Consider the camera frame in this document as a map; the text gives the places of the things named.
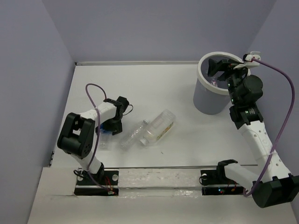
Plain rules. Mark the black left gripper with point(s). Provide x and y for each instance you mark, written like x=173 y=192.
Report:
x=116 y=129

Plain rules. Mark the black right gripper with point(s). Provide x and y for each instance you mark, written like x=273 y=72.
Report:
x=226 y=66

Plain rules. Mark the small blue label bottle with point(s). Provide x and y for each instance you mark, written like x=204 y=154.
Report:
x=105 y=138

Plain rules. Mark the crushed clear bottle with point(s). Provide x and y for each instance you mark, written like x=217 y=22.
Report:
x=133 y=134

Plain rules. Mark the large ribbed clear bottle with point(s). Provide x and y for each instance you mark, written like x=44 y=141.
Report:
x=158 y=128

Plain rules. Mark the clear slim bottle blue cap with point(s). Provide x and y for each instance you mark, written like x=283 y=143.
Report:
x=214 y=81

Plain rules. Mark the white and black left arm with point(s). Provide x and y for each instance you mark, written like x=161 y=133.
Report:
x=77 y=133

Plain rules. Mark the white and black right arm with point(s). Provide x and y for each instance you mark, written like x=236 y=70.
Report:
x=275 y=184

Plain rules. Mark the grey bin with white rim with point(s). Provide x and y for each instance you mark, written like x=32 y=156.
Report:
x=207 y=98

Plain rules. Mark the white foam strip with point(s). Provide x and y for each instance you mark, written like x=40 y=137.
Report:
x=164 y=182

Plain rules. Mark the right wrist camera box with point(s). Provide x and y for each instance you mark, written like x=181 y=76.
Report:
x=250 y=60

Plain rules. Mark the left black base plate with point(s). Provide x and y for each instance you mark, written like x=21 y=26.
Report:
x=107 y=186

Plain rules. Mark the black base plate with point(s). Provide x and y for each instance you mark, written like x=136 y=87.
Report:
x=107 y=186
x=222 y=184

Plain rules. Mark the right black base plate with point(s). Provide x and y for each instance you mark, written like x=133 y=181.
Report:
x=222 y=184

